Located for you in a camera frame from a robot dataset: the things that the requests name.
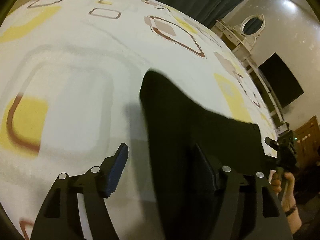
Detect black pants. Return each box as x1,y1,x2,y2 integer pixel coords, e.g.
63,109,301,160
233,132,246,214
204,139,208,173
139,70,265,239

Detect person's right hand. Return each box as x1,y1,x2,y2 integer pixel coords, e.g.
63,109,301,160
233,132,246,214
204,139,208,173
271,172,302,234

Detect wooden cabinet with knobs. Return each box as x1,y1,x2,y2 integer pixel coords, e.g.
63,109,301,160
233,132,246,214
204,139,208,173
294,116,319,170

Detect white TV stand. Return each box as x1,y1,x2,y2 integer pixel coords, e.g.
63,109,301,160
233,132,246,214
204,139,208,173
242,56,290,135

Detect black flat television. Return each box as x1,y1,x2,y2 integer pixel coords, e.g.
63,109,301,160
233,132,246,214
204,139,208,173
258,53,304,108

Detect white dressing table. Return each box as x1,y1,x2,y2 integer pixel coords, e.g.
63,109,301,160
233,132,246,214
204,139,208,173
212,20,253,62

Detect white oval vanity mirror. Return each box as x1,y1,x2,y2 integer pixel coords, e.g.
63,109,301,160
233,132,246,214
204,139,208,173
234,14,266,47

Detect patterned white bed sheet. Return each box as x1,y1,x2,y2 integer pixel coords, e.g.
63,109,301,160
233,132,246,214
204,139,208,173
1,0,277,239

